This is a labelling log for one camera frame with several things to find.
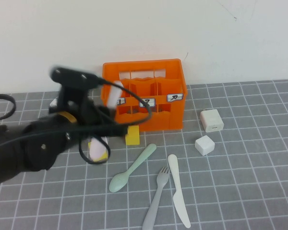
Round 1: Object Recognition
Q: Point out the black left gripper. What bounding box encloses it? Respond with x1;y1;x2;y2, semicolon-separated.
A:
74;102;128;138

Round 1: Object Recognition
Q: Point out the short looped black cable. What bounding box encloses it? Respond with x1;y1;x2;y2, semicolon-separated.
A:
0;93;17;132

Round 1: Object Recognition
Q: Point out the yellow foam cube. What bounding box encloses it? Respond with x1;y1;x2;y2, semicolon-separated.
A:
125;126;140;146
87;141;109;162

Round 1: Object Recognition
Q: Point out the white plastic knife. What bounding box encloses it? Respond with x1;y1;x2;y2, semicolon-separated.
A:
168;154;192;229

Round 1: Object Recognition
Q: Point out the pink plastic spoon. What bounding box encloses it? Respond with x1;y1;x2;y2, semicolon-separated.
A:
90;80;124;161

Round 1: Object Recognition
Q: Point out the grey plastic fork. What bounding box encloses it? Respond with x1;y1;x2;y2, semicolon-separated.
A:
142;166;171;230

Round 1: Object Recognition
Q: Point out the long black camera cable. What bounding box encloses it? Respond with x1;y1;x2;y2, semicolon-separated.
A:
0;78;153;165

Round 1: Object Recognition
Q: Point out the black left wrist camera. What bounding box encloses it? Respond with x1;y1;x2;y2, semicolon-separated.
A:
48;64;104;113

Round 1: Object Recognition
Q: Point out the white usb charger adapter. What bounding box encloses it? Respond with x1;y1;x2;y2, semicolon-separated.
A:
199;108;225;133

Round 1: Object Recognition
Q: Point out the orange plastic cutlery holder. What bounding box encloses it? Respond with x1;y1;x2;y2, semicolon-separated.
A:
102;58;188;132

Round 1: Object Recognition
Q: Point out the mint green plastic spoon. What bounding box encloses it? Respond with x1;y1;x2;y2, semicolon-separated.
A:
109;143;157;193

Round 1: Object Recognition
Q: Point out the white foam cube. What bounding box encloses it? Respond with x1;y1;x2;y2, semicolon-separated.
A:
194;135;216;156

